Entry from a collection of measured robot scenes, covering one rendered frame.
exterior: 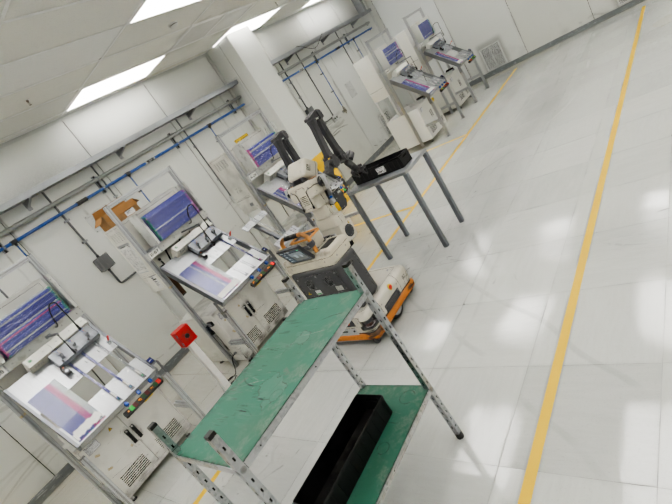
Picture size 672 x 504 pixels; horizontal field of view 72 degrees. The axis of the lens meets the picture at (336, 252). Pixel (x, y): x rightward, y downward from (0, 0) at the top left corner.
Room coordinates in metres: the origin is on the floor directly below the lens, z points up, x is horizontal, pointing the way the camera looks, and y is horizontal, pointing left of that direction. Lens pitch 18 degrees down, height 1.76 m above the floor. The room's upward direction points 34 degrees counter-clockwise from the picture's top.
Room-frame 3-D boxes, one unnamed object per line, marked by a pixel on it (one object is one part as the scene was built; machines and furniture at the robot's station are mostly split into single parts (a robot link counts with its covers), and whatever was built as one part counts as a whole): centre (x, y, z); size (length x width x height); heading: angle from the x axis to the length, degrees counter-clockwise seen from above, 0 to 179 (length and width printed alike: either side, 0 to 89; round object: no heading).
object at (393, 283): (3.45, 0.05, 0.16); 0.67 x 0.64 x 0.25; 132
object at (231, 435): (1.71, 0.45, 0.55); 0.91 x 0.46 x 1.10; 133
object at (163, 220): (4.47, 1.10, 1.52); 0.51 x 0.13 x 0.27; 133
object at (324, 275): (3.38, 0.12, 0.59); 0.55 x 0.34 x 0.83; 42
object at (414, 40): (8.93, -3.48, 0.95); 1.36 x 0.82 x 1.90; 43
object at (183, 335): (3.69, 1.43, 0.39); 0.24 x 0.24 x 0.78; 43
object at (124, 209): (4.62, 1.38, 1.82); 0.68 x 0.30 x 0.20; 133
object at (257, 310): (4.52, 1.23, 0.31); 0.70 x 0.65 x 0.62; 133
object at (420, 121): (7.95, -2.41, 0.95); 1.36 x 0.82 x 1.90; 43
